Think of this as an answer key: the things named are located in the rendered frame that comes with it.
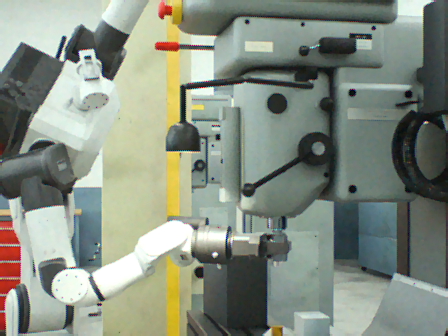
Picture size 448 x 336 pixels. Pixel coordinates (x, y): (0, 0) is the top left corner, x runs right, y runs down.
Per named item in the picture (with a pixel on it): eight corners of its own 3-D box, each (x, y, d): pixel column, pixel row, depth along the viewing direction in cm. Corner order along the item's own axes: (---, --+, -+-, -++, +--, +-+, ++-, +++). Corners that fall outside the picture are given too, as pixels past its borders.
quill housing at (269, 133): (249, 218, 141) (249, 64, 141) (227, 212, 161) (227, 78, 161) (335, 216, 144) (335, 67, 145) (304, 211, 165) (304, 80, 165)
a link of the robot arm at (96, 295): (146, 279, 151) (68, 322, 149) (147, 278, 161) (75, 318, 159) (123, 237, 152) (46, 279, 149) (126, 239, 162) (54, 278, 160)
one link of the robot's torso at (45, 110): (-43, 182, 177) (-24, 99, 151) (11, 97, 199) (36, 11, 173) (61, 228, 182) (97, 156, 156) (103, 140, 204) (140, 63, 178)
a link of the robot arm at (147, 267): (191, 236, 151) (138, 265, 149) (199, 253, 159) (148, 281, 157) (179, 214, 155) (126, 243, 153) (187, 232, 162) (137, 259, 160)
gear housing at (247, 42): (235, 62, 138) (235, 13, 138) (212, 78, 162) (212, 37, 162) (387, 67, 145) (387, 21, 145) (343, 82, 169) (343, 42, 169)
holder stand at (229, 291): (226, 328, 182) (226, 254, 182) (202, 312, 203) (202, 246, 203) (267, 325, 186) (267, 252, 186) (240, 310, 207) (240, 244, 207)
